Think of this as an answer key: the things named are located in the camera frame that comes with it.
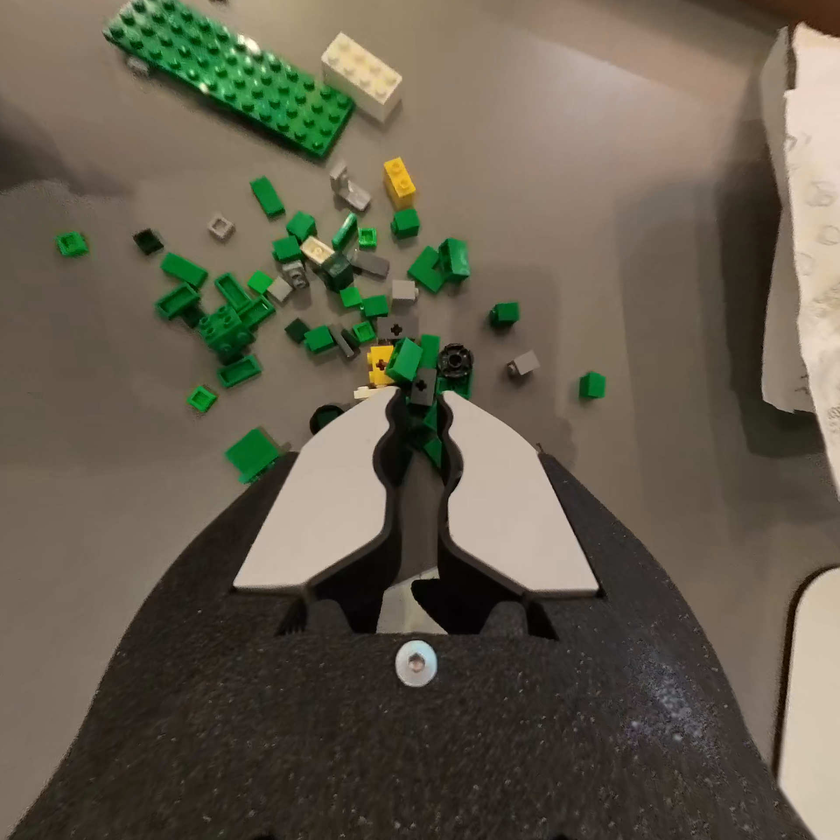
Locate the yellow brick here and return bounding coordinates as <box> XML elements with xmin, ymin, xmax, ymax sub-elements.
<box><xmin>383</xmin><ymin>157</ymin><xmax>418</xmax><ymax>202</ymax></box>

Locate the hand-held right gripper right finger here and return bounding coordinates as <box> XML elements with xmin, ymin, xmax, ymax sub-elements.
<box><xmin>436</xmin><ymin>390</ymin><xmax>601</xmax><ymax>601</ymax></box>

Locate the green studded base plate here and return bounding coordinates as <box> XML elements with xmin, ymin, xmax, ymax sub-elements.
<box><xmin>103</xmin><ymin>0</ymin><xmax>357</xmax><ymax>160</ymax></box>

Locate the white rectangular brick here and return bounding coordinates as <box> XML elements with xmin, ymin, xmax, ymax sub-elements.
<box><xmin>321</xmin><ymin>31</ymin><xmax>403</xmax><ymax>123</ymax></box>

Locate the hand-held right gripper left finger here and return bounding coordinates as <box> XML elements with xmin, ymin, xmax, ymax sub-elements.
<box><xmin>233</xmin><ymin>386</ymin><xmax>403</xmax><ymax>601</ymax></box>

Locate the pile of small green bricks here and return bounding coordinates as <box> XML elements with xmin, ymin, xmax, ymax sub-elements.
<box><xmin>54</xmin><ymin>159</ymin><xmax>608</xmax><ymax>487</ymax></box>

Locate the white crumpled bag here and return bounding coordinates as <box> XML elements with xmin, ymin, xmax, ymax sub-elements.
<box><xmin>760</xmin><ymin>23</ymin><xmax>840</xmax><ymax>500</ymax></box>

